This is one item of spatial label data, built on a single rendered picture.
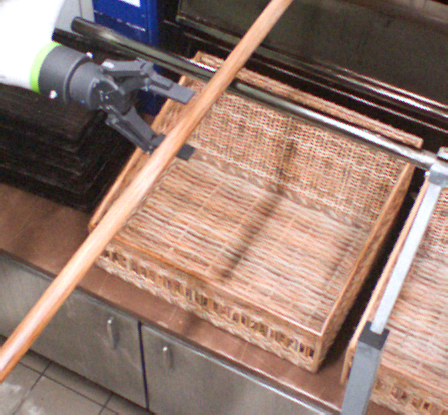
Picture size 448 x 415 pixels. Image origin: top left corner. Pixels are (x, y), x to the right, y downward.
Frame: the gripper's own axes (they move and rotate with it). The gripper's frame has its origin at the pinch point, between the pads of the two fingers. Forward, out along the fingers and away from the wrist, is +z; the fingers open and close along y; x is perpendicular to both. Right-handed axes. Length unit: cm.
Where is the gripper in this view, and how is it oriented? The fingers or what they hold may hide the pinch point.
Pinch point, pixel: (185, 125)
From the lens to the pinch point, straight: 158.0
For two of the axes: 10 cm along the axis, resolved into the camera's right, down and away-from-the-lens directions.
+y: -0.1, 6.2, 7.8
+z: 8.8, 3.8, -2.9
